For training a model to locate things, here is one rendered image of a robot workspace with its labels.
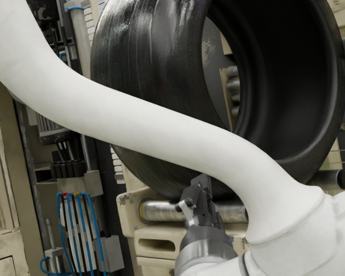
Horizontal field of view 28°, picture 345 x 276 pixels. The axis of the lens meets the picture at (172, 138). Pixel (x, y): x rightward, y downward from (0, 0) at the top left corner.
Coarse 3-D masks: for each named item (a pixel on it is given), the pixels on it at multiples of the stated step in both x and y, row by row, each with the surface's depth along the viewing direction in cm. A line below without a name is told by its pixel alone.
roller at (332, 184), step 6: (318, 174) 149; (324, 174) 148; (330, 174) 147; (336, 174) 145; (342, 174) 145; (312, 180) 150; (318, 180) 149; (324, 180) 148; (330, 180) 146; (336, 180) 145; (342, 180) 145; (318, 186) 149; (324, 186) 148; (330, 186) 147; (336, 186) 146; (342, 186) 145
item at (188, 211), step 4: (184, 200) 97; (180, 204) 97; (184, 204) 97; (184, 208) 97; (188, 208) 97; (192, 208) 98; (180, 212) 98; (184, 212) 97; (188, 212) 97; (192, 212) 98; (188, 216) 97; (188, 220) 97; (192, 220) 96; (192, 224) 96
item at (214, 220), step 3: (210, 204) 107; (213, 204) 107; (210, 207) 106; (213, 207) 107; (210, 210) 105; (213, 210) 106; (210, 213) 105; (213, 213) 105; (213, 216) 104; (213, 219) 103; (216, 219) 105; (213, 222) 102; (216, 222) 104; (216, 225) 101; (219, 228) 101
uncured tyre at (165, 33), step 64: (128, 0) 133; (192, 0) 125; (256, 0) 164; (320, 0) 148; (128, 64) 128; (192, 64) 124; (256, 64) 172; (320, 64) 160; (256, 128) 170; (320, 128) 146
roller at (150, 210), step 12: (144, 204) 153; (156, 204) 149; (168, 204) 146; (216, 204) 134; (228, 204) 132; (240, 204) 129; (144, 216) 153; (156, 216) 149; (168, 216) 146; (180, 216) 143; (228, 216) 131; (240, 216) 128
